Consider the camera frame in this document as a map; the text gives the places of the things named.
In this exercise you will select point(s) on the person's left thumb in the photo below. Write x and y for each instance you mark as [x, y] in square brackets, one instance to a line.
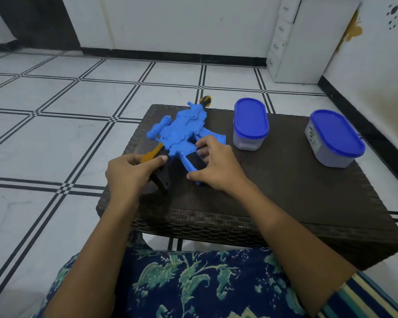
[156, 160]

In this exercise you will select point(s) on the oval blue lid container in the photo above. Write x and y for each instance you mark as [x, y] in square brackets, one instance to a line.
[251, 120]

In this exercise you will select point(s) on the yellow butterfly wall decal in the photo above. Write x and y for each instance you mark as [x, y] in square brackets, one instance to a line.
[351, 31]

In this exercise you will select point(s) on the blue toy gun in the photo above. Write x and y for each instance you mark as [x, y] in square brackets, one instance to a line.
[182, 132]

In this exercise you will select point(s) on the labelled blue lid container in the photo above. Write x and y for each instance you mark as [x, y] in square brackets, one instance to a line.
[335, 135]

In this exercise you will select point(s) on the person's left hand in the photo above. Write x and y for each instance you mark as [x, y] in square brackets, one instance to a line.
[126, 177]

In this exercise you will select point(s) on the person's right thumb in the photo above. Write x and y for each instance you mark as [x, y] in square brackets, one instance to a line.
[199, 176]

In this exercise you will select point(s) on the person's right hand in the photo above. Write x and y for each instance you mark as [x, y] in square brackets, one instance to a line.
[224, 168]

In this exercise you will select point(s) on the brown wicker table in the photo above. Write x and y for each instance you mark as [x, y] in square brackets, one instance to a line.
[285, 185]

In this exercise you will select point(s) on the striped blue sleeve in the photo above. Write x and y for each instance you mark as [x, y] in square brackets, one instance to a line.
[361, 301]

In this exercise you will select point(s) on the person's left forearm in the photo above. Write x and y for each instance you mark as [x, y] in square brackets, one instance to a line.
[93, 254]

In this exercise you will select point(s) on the white drawer cabinet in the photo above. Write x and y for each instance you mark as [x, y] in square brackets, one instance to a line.
[315, 42]

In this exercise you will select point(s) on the black toy gun part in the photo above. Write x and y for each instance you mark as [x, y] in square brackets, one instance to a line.
[162, 180]

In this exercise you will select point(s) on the navy floral garment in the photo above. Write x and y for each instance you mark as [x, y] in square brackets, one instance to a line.
[199, 284]

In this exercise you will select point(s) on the person's right forearm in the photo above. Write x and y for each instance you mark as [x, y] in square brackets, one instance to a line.
[292, 248]

